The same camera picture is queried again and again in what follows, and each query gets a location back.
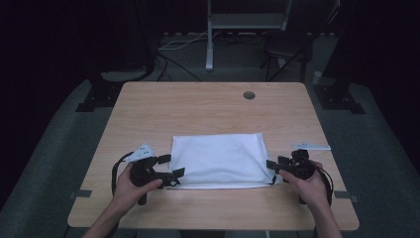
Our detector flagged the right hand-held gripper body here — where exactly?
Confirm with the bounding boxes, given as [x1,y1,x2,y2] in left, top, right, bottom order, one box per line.
[277,142,331,181]

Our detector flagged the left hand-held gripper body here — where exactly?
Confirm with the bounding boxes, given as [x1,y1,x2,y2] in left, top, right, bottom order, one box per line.
[127,142,174,206]

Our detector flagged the white printed tank top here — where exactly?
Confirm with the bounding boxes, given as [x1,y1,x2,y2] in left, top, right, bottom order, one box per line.
[166,132,281,190]

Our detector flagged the person's right hand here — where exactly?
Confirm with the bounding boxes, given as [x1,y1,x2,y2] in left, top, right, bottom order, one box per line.
[279,162,331,209]

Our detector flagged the person's left hand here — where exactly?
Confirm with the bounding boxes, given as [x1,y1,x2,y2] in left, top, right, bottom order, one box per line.
[112,163,163,216]

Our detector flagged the black stand base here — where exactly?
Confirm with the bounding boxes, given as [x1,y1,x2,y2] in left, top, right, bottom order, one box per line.
[75,69,157,113]
[312,75,367,115]

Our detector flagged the dark stool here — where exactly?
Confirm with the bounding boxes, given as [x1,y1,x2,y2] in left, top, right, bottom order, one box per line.
[260,32,314,83]

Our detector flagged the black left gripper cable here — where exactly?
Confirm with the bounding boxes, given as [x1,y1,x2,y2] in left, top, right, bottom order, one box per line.
[111,151,134,196]

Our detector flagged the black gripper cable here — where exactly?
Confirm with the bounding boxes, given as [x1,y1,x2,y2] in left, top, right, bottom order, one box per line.
[111,151,134,196]
[316,164,335,206]

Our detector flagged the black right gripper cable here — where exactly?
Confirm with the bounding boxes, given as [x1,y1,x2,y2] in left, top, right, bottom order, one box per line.
[316,164,335,206]

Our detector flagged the black floor cable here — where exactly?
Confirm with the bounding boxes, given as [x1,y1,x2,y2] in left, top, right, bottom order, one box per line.
[155,53,202,82]

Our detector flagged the white floor cable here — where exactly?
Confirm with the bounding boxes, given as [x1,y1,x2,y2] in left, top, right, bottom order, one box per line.
[157,30,210,52]

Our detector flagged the white metal stand frame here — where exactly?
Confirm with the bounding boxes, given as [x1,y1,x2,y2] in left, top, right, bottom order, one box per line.
[205,0,294,72]

